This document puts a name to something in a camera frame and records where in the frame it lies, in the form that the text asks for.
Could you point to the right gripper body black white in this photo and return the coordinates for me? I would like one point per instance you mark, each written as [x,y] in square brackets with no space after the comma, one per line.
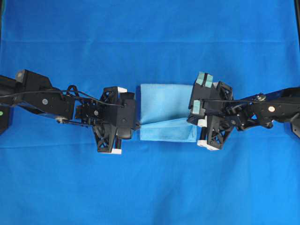
[215,129]

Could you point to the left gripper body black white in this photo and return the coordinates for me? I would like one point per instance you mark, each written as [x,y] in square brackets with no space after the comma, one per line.
[101,115]

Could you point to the light blue towel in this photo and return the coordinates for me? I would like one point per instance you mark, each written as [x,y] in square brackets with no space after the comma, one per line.
[164,113]

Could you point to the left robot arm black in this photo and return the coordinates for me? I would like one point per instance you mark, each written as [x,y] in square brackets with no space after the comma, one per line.
[35,93]

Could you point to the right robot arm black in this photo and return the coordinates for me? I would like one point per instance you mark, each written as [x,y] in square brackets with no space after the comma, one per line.
[282,106]

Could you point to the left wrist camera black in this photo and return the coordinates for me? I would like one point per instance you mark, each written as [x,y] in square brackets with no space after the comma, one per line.
[126,121]

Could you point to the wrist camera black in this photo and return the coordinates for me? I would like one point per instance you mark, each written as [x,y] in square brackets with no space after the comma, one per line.
[201,90]
[126,121]

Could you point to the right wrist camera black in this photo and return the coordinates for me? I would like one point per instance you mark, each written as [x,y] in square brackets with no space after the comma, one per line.
[201,90]

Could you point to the right camera cable black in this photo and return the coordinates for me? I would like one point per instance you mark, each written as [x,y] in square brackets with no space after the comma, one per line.
[231,106]

